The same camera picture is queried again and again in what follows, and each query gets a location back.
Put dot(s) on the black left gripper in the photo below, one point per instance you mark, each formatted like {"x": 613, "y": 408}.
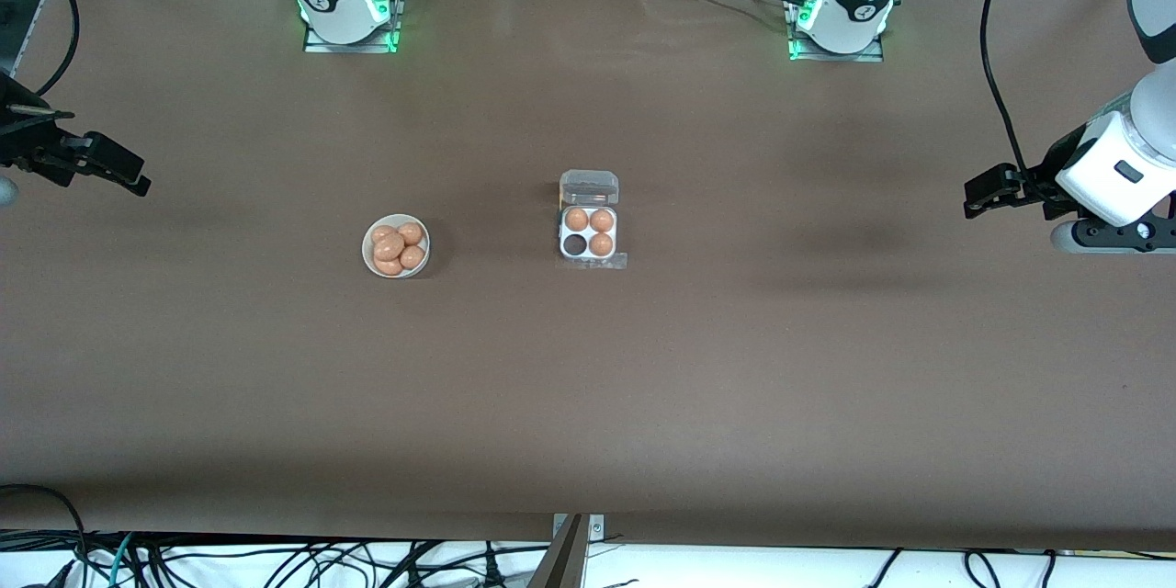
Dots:
{"x": 1055, "y": 160}

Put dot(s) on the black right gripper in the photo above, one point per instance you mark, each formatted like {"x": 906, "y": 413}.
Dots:
{"x": 20, "y": 145}

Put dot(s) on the brown egg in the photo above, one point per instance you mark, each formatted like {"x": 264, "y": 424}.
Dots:
{"x": 390, "y": 247}
{"x": 379, "y": 231}
{"x": 602, "y": 220}
{"x": 388, "y": 267}
{"x": 414, "y": 257}
{"x": 601, "y": 244}
{"x": 411, "y": 232}
{"x": 576, "y": 220}

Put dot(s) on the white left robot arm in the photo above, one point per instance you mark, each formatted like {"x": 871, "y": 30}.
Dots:
{"x": 859, "y": 0}

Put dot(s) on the clear plastic egg carton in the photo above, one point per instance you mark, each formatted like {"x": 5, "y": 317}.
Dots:
{"x": 588, "y": 188}

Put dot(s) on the white round bowl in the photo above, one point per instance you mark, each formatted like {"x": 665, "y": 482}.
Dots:
{"x": 366, "y": 250}

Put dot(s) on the brown table cover sheet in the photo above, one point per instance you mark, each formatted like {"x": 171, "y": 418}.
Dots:
{"x": 735, "y": 386}

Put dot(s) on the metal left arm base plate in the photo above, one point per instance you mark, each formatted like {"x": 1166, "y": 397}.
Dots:
{"x": 868, "y": 55}

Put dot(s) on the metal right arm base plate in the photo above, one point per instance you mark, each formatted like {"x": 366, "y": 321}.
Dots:
{"x": 317, "y": 44}

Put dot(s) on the small metal bracket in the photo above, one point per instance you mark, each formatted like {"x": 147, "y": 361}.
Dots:
{"x": 597, "y": 528}

